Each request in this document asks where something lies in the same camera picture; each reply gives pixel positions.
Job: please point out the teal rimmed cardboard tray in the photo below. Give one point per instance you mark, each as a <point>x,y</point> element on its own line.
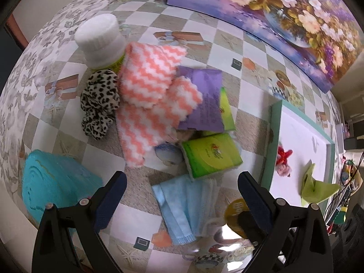
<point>301,128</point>

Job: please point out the checkered printed tablecloth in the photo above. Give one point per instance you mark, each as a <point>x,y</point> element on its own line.
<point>199,48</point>

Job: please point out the green cloth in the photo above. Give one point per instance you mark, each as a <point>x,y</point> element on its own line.
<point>312,187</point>

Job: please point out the pink white zigzag cloth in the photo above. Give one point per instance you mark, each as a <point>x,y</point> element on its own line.
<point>148,71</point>

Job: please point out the dark blue cabinet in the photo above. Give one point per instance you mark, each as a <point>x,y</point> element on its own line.
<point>7,51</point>

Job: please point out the blue face mask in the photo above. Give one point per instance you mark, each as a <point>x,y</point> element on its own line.
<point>179,204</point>

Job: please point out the dark grey box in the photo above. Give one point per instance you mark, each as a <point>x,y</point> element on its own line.
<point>352,143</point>

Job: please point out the purple tissue packet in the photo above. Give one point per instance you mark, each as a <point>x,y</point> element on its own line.
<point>204,102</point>

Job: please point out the grey leaf print cloth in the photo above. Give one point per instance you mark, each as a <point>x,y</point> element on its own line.
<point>28,76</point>

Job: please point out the white cap medicine bottle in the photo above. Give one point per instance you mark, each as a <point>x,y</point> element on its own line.
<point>99,39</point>

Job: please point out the floral painting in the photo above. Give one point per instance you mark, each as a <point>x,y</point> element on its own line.
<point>284,20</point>

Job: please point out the leopard print scrunchie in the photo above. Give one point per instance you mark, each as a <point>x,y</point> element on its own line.
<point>98,99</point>

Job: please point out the reddish brown board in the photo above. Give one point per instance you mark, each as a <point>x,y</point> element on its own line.
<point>17,31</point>

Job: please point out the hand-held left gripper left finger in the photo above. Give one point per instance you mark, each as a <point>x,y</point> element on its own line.
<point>113,193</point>

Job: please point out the green tissue packet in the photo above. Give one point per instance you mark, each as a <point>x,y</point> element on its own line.
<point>212,153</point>
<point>227,113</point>

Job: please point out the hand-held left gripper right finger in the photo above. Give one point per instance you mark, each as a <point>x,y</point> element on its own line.
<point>253,196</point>

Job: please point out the teal plastic toy box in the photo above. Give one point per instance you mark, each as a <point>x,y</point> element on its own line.
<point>54,182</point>

